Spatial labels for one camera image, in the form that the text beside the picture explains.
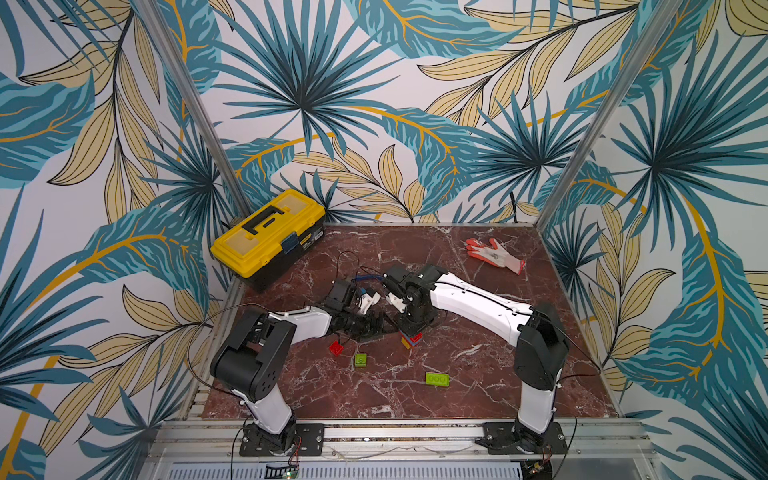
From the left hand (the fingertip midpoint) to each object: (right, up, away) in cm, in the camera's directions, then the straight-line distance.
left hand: (389, 335), depth 86 cm
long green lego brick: (+14, -12, -2) cm, 18 cm away
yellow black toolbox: (-36, +27, +6) cm, 46 cm away
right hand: (+6, +2, -2) cm, 7 cm away
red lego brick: (+7, +1, -4) cm, 9 cm away
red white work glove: (+39, +23, +25) cm, 52 cm away
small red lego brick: (-15, -4, +2) cm, 16 cm away
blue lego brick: (+6, -1, -2) cm, 7 cm away
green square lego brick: (-8, -7, 0) cm, 11 cm away
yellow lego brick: (+5, -2, +1) cm, 5 cm away
